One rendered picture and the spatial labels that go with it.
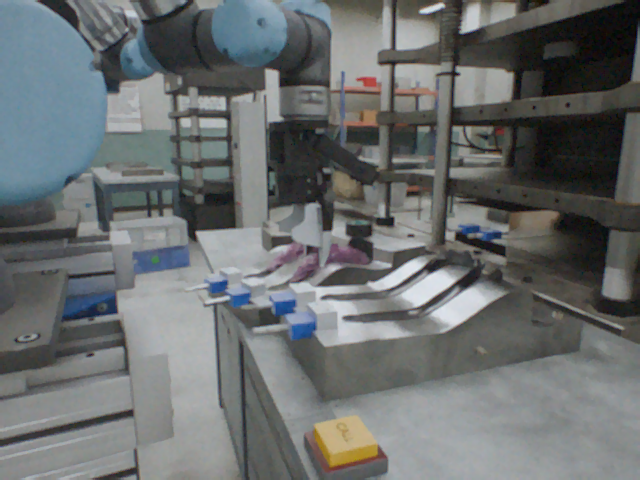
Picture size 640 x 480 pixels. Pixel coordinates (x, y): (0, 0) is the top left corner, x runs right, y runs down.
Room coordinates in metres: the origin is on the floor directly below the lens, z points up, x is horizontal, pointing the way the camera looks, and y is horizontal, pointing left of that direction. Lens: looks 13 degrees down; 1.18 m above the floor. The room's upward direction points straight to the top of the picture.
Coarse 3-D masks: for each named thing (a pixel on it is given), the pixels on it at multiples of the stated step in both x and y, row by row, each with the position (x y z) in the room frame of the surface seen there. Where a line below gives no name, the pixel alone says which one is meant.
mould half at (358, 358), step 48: (336, 288) 0.89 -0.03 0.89; (384, 288) 0.89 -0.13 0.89; (432, 288) 0.82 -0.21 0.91; (480, 288) 0.76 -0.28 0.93; (288, 336) 0.80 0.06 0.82; (336, 336) 0.65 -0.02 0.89; (384, 336) 0.66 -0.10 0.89; (432, 336) 0.68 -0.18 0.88; (480, 336) 0.71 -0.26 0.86; (528, 336) 0.74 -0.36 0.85; (576, 336) 0.78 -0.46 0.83; (336, 384) 0.62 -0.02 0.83; (384, 384) 0.65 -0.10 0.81
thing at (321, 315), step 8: (312, 304) 0.72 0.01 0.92; (320, 304) 0.72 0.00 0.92; (328, 304) 0.72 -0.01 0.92; (304, 312) 0.71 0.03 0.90; (312, 312) 0.69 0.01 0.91; (320, 312) 0.68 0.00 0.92; (328, 312) 0.68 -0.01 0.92; (336, 312) 0.69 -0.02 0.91; (288, 320) 0.68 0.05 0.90; (296, 320) 0.68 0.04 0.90; (304, 320) 0.68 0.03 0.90; (312, 320) 0.68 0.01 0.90; (320, 320) 0.68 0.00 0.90; (328, 320) 0.68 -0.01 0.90; (336, 320) 0.69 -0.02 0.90; (256, 328) 0.67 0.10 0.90; (264, 328) 0.67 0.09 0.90; (272, 328) 0.67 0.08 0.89; (280, 328) 0.68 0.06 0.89; (288, 328) 0.68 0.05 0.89; (296, 328) 0.67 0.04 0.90; (304, 328) 0.67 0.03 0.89; (312, 328) 0.68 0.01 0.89; (320, 328) 0.68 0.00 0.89; (328, 328) 0.68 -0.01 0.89; (296, 336) 0.67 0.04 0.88; (304, 336) 0.67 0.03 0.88
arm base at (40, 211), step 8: (40, 200) 0.80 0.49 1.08; (48, 200) 0.82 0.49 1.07; (0, 208) 0.75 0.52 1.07; (8, 208) 0.75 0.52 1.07; (16, 208) 0.76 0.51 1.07; (24, 208) 0.77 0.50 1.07; (32, 208) 0.79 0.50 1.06; (40, 208) 0.80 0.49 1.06; (48, 208) 0.81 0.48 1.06; (0, 216) 0.75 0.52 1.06; (8, 216) 0.75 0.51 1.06; (16, 216) 0.76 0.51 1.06; (24, 216) 0.77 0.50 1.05; (32, 216) 0.78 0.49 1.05; (40, 216) 0.79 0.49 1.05; (48, 216) 0.81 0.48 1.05; (56, 216) 0.84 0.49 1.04; (0, 224) 0.74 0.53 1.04; (8, 224) 0.75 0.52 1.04; (16, 224) 0.76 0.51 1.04; (24, 224) 0.76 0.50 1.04; (32, 224) 0.77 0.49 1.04
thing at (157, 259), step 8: (160, 248) 4.02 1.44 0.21; (168, 248) 4.06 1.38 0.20; (176, 248) 4.10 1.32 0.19; (184, 248) 4.15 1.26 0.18; (136, 256) 3.91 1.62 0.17; (144, 256) 3.94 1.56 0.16; (152, 256) 3.98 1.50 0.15; (160, 256) 4.02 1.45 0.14; (168, 256) 4.06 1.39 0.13; (176, 256) 4.10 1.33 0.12; (184, 256) 4.14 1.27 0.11; (136, 264) 3.91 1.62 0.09; (144, 264) 3.94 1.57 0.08; (152, 264) 3.98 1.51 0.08; (160, 264) 4.02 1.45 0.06; (168, 264) 4.06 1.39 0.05; (176, 264) 4.10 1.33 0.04; (184, 264) 4.14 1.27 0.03; (136, 272) 3.91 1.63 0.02; (144, 272) 3.95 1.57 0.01
